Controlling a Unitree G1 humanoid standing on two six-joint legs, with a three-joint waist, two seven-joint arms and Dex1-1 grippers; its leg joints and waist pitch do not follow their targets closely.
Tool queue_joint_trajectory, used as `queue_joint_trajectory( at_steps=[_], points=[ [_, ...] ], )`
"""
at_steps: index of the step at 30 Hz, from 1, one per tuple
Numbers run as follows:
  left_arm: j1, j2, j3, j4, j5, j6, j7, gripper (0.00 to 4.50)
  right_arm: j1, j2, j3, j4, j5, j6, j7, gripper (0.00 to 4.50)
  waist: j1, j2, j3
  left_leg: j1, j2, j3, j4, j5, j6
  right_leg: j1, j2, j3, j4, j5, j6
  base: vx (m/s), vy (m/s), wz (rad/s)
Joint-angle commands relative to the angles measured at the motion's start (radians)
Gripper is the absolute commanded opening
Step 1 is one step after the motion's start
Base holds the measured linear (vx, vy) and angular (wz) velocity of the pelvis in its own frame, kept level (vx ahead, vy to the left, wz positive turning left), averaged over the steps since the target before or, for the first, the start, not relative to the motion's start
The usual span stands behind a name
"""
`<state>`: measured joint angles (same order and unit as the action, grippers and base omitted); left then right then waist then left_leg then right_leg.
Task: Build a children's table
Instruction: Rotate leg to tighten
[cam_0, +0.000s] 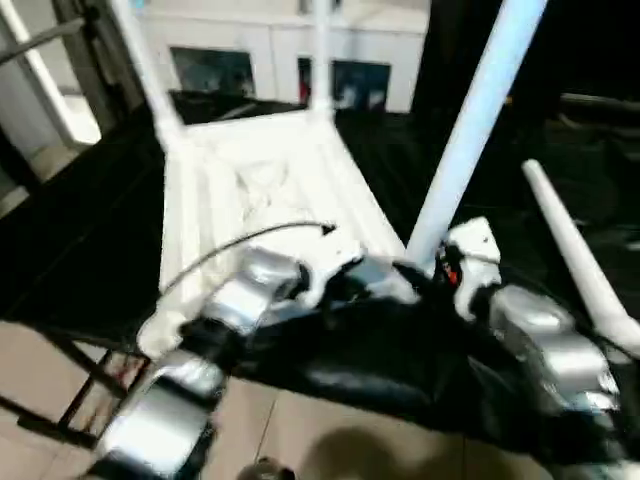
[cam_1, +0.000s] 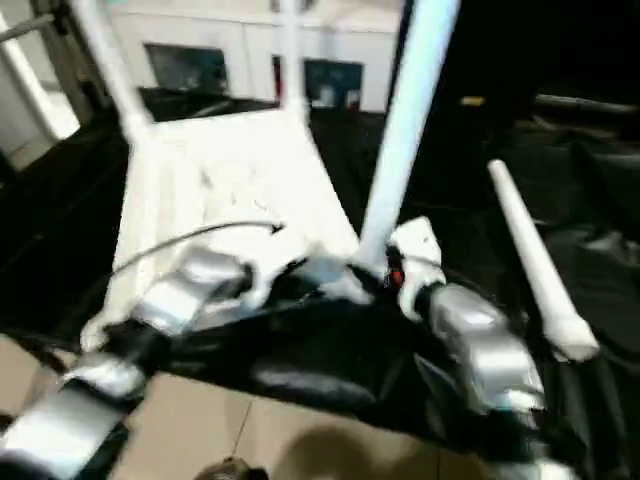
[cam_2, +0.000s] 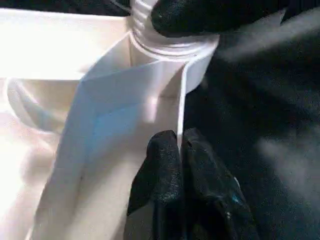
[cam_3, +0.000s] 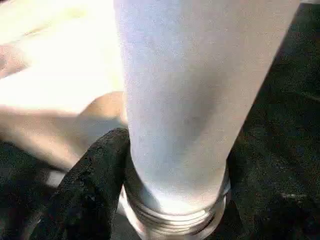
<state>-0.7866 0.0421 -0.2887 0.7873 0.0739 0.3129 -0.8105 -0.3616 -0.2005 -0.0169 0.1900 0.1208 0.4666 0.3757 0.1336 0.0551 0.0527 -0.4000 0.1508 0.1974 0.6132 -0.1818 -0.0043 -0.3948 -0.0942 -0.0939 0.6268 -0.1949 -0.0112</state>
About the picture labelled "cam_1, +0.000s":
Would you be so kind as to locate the white plastic table top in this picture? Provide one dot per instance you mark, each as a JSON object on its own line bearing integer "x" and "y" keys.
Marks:
{"x": 230, "y": 170}

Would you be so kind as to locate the white plastic table leg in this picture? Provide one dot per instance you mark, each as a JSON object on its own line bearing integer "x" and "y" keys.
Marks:
{"x": 292, "y": 60}
{"x": 115, "y": 70}
{"x": 535, "y": 250}
{"x": 405, "y": 120}

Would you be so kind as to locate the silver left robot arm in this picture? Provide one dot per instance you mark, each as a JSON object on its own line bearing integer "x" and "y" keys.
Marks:
{"x": 140, "y": 340}

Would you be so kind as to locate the black work mat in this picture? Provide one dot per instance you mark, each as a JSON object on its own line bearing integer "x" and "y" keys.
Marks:
{"x": 330, "y": 380}

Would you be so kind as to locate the small yellow label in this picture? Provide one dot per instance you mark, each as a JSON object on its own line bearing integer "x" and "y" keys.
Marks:
{"x": 472, "y": 100}

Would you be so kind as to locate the white glass-door cabinet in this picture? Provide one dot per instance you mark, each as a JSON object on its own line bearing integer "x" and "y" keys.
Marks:
{"x": 220, "y": 45}

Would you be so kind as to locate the black flat device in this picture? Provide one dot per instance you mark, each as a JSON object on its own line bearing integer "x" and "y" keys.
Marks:
{"x": 590, "y": 108}

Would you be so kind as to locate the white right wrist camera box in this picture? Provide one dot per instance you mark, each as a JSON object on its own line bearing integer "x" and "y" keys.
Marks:
{"x": 415, "y": 255}

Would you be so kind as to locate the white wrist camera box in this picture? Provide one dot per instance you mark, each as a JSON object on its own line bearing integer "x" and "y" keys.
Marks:
{"x": 415, "y": 255}
{"x": 272, "y": 262}

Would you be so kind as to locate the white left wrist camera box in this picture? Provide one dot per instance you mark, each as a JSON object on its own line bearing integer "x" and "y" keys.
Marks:
{"x": 272, "y": 262}

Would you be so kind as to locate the grey metal rack frame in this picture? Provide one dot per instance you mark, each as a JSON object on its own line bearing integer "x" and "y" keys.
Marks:
{"x": 45, "y": 60}

